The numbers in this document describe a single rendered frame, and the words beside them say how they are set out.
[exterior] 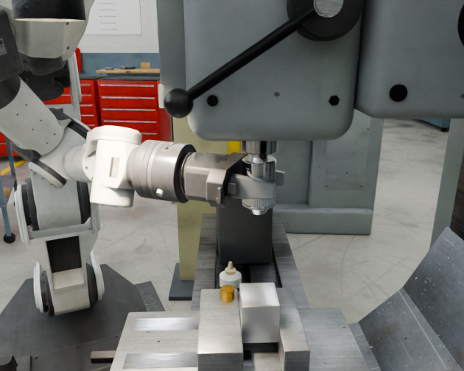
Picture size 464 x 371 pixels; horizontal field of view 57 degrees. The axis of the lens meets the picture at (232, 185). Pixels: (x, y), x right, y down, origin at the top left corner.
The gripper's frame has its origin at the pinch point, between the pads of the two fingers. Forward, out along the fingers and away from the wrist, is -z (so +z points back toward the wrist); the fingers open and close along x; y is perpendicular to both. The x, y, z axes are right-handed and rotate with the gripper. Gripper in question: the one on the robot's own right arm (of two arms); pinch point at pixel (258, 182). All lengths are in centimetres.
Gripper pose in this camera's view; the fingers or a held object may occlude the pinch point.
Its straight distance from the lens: 59.0
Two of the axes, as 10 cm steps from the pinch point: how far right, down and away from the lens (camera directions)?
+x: 3.3, -3.0, 8.9
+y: -0.1, 9.5, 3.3
